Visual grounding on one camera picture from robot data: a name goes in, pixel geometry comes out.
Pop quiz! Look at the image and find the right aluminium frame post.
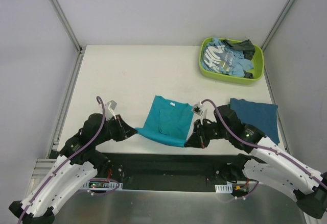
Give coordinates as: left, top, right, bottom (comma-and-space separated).
261, 0, 297, 51

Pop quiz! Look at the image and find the left aluminium frame post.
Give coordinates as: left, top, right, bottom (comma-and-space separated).
49, 0, 83, 54

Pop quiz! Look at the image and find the aluminium frame post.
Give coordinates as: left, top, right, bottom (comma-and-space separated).
49, 0, 83, 54
261, 0, 297, 51

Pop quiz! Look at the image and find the teal t-shirt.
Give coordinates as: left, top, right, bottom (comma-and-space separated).
136, 95, 193, 147

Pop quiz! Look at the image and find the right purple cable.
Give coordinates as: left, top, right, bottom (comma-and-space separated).
200, 98, 327, 204

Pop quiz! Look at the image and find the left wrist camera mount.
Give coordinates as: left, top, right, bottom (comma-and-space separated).
104, 100, 117, 120

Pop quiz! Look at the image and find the purple cable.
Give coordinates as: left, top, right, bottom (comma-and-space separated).
200, 98, 327, 204
17, 95, 121, 224

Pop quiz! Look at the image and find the left white cable duct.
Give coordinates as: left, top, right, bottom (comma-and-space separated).
80, 180, 123, 191

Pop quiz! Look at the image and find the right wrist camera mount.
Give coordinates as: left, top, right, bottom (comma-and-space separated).
192, 101, 207, 124

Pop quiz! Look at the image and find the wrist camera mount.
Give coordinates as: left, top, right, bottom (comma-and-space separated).
104, 100, 117, 120
192, 101, 207, 124

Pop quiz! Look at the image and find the light blue printed t-shirt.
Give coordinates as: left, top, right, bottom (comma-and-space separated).
200, 37, 254, 79

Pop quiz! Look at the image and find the folded dark blue t-shirt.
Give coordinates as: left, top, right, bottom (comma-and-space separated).
230, 98, 279, 145

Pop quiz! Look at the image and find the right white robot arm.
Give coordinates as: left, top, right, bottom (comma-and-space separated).
184, 103, 326, 219

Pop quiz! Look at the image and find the right white cable duct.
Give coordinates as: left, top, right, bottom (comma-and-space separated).
215, 184, 233, 193

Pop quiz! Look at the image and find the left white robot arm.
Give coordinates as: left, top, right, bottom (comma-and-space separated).
9, 113, 137, 223

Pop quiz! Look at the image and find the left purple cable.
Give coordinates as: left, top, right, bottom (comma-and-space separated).
17, 95, 121, 224

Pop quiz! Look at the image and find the white cable duct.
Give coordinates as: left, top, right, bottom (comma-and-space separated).
80, 180, 123, 191
215, 184, 233, 193

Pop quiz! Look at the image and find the lime green plastic basket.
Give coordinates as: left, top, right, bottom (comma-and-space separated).
199, 37, 264, 85

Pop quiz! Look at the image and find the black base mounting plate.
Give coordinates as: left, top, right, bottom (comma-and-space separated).
48, 150, 259, 191

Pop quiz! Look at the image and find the dark grey garment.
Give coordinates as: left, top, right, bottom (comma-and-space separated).
222, 39, 255, 61

